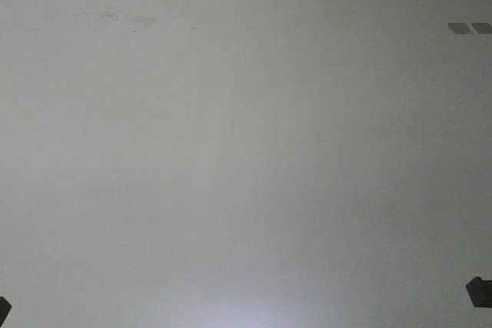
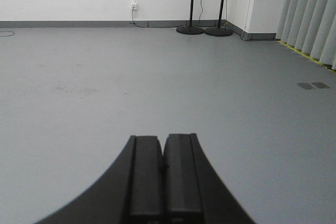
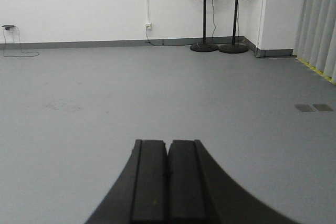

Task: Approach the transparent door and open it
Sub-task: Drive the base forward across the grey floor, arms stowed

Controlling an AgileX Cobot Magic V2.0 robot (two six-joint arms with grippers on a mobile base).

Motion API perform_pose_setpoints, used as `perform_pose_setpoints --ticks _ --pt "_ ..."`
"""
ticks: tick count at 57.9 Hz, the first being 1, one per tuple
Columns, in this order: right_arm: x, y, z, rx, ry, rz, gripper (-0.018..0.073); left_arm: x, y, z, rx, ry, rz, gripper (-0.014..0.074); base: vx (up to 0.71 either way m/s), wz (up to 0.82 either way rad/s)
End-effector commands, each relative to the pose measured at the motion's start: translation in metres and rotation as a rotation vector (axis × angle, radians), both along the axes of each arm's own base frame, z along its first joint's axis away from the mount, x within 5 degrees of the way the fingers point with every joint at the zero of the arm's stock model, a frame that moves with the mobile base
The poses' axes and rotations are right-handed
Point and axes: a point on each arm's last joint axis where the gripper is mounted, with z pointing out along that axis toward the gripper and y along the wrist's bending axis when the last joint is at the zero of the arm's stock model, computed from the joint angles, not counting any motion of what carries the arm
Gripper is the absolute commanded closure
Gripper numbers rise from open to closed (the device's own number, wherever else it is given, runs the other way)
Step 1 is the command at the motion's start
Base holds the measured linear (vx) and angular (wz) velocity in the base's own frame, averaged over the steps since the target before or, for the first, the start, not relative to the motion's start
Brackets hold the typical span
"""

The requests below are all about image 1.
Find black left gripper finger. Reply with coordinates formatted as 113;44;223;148
0;297;12;323

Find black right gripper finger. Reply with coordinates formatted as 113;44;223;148
466;277;492;308

